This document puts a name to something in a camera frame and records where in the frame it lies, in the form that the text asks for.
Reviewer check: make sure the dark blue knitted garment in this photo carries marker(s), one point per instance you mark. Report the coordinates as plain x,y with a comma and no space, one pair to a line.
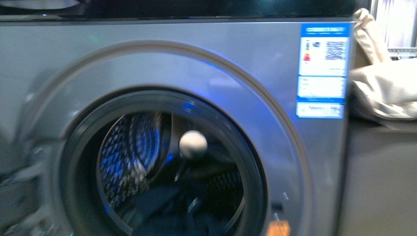
179,209

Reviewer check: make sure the silver front-load washing machine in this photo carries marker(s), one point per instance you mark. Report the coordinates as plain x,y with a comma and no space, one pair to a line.
63,83

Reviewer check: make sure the stainless steel washer drum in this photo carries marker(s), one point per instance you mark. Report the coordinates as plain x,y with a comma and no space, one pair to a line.
144,150

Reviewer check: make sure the orange yellow warning sticker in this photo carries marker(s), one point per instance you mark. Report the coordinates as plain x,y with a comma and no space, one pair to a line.
278,228

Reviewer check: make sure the blue white energy label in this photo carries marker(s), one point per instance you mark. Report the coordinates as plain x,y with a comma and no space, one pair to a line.
324,56

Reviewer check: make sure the beige cloth on sofa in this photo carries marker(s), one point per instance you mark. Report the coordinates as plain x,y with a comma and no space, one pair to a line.
385,88

